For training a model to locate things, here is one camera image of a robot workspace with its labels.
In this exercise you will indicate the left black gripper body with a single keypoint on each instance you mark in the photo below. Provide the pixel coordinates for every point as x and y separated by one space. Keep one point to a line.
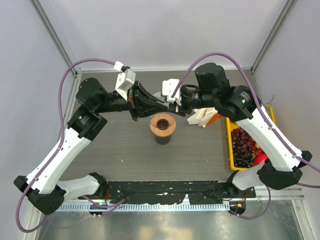
133 94

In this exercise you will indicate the white coffee filter stack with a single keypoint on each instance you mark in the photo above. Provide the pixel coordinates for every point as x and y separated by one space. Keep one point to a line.
201 116

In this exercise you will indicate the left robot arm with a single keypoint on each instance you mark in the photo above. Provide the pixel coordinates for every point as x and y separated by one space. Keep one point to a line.
83 127

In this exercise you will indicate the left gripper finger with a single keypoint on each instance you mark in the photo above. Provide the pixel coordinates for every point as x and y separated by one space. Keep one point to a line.
146 107
143 96

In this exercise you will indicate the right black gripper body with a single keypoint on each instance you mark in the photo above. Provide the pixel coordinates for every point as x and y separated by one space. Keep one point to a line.
175 108

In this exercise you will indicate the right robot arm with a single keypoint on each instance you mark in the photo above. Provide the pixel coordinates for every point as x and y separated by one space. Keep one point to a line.
282 168

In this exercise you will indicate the white paper sheet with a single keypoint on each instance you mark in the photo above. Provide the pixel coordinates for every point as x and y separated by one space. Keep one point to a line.
159 97

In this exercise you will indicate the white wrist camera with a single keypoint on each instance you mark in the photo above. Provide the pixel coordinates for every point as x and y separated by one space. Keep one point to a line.
167 91
124 82

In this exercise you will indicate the yellow plastic tray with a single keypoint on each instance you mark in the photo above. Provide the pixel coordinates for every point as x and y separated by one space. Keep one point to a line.
230 126

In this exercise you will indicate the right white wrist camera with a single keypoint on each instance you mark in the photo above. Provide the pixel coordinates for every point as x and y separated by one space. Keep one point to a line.
167 91

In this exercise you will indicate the red pepper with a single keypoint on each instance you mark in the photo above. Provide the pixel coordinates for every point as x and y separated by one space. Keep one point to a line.
259 158

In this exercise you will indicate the aluminium frame rail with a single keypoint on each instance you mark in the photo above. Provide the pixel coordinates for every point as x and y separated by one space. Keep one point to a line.
280 195

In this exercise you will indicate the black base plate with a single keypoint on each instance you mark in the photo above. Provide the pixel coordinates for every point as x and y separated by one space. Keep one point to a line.
170 192

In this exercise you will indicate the small red cherries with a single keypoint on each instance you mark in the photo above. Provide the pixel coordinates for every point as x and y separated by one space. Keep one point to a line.
256 147

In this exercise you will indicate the white slotted cable duct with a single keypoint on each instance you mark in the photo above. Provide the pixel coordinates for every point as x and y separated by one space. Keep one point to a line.
185 206

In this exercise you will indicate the dark red grape bunch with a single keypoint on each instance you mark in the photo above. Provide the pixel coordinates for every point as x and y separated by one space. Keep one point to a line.
242 148

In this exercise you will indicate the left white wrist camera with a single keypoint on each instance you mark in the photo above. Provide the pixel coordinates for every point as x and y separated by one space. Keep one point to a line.
124 82

